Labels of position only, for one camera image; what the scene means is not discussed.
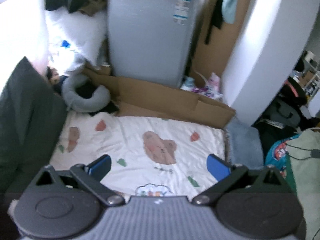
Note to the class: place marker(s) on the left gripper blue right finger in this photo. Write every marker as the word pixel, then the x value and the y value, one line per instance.
pixel 217 167

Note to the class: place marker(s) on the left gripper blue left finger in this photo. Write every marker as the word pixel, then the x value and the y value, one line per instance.
pixel 99 168

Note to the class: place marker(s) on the blue denim drawstring pants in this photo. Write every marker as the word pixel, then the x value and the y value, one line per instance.
pixel 243 145

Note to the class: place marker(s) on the cream bear print bedsheet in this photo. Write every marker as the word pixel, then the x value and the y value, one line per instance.
pixel 151 157

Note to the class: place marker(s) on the teal patterned bag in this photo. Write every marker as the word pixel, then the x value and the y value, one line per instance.
pixel 276 155

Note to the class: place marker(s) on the grey curved neck pillow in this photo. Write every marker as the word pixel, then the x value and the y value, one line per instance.
pixel 81 95

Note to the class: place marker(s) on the brown cardboard sheet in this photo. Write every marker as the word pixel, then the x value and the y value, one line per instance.
pixel 142 98

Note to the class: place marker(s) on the light green cloth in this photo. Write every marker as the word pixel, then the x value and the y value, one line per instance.
pixel 303 169

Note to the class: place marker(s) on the dark green pillow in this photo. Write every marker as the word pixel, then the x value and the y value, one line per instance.
pixel 32 118

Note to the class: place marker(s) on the blue cap detergent bottle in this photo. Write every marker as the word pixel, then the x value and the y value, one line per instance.
pixel 188 84

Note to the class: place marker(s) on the small teddy bear toy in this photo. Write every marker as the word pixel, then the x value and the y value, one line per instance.
pixel 55 80

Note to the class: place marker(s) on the white plastic wrapped pillow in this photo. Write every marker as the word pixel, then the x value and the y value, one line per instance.
pixel 26 29

